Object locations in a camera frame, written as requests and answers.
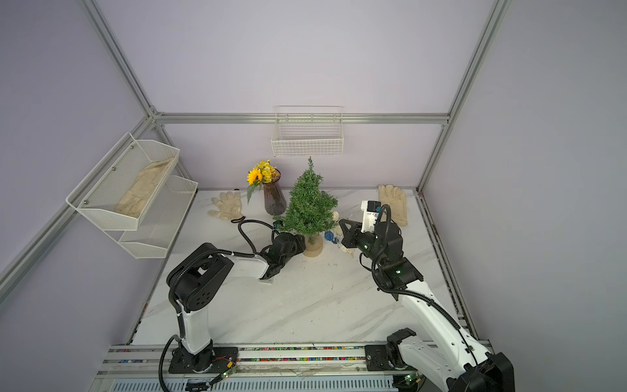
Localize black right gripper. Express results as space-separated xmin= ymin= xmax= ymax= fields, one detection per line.
xmin=341 ymin=219 xmax=387 ymax=268

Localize rattan ball string lights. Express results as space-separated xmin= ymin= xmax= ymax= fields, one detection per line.
xmin=323 ymin=211 xmax=354 ymax=257

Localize small green christmas tree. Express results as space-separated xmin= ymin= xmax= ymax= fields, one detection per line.
xmin=274 ymin=157 xmax=338 ymax=258

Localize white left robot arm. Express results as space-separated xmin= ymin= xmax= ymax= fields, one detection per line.
xmin=160 ymin=218 xmax=305 ymax=375

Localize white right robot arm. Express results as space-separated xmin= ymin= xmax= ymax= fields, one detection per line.
xmin=339 ymin=200 xmax=515 ymax=391

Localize dark glass vase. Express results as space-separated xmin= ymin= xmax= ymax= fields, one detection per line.
xmin=263 ymin=170 xmax=287 ymax=216

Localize cream glove on table right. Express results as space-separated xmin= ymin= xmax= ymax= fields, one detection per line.
xmin=378 ymin=185 xmax=408 ymax=227

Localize cream glove on table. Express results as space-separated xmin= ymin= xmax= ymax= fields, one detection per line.
xmin=207 ymin=190 xmax=245 ymax=223
xmin=378 ymin=185 xmax=408 ymax=227

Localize cream glove on table left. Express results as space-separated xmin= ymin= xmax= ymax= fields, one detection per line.
xmin=207 ymin=190 xmax=245 ymax=223

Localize yellow sunflower bouquet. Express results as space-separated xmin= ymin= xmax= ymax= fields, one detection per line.
xmin=247 ymin=159 xmax=278 ymax=203

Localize cream glove in shelf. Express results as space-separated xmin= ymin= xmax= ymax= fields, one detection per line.
xmin=114 ymin=158 xmax=173 ymax=218

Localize white two-tier mesh shelf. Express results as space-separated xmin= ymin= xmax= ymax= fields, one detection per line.
xmin=66 ymin=133 xmax=198 ymax=259

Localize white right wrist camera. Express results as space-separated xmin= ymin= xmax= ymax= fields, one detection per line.
xmin=361 ymin=200 xmax=382 ymax=233

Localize white wire wall basket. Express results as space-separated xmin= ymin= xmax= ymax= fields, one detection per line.
xmin=271 ymin=106 xmax=345 ymax=158

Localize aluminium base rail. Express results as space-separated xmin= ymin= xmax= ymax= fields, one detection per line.
xmin=87 ymin=340 xmax=506 ymax=392

